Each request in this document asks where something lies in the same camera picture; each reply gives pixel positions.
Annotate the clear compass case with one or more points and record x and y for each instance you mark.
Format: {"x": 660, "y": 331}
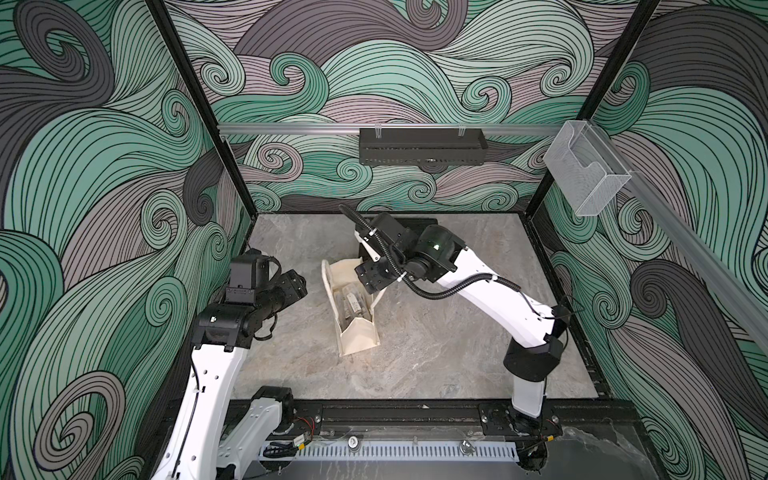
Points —
{"x": 354, "y": 305}

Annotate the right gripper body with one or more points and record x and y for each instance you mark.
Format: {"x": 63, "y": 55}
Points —
{"x": 380, "y": 273}

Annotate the clear acrylic wall holder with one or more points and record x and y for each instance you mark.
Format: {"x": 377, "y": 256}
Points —
{"x": 586, "y": 166}

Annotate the aluminium rail wall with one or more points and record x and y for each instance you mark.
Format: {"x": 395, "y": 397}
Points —
{"x": 657, "y": 184}
{"x": 333, "y": 128}

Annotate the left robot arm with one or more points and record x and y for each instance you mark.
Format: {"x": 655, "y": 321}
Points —
{"x": 223, "y": 334}

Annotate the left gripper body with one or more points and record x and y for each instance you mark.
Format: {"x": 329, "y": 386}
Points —
{"x": 280, "y": 293}

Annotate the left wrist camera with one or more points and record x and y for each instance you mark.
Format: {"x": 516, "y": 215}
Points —
{"x": 251, "y": 273}

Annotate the white slotted cable duct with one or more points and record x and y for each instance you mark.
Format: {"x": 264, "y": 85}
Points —
{"x": 406, "y": 451}

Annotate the black metal briefcase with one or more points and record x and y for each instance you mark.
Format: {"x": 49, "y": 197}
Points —
{"x": 416, "y": 223}

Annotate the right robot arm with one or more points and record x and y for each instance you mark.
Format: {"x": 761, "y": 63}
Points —
{"x": 436, "y": 264}

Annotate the aluminium rail right wall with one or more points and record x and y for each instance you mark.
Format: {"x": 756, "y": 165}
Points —
{"x": 657, "y": 184}

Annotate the black wall shelf tray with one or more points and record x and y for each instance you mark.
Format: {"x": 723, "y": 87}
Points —
{"x": 422, "y": 147}

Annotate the aluminium rail back wall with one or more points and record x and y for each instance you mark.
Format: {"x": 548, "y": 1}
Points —
{"x": 333, "y": 128}

